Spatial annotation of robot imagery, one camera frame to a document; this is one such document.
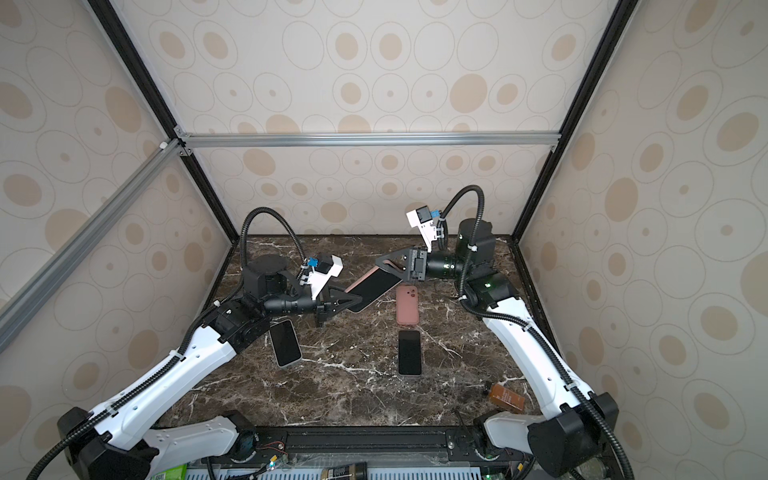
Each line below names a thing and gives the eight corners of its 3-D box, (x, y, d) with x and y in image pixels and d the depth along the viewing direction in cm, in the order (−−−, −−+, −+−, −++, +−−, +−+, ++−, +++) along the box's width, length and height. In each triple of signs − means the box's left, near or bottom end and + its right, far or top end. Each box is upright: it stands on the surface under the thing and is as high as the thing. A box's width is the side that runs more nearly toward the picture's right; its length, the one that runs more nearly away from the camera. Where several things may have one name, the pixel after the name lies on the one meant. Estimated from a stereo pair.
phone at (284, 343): (278, 369, 88) (276, 367, 86) (269, 329, 96) (268, 326, 95) (302, 360, 90) (301, 357, 88) (292, 321, 98) (291, 318, 97)
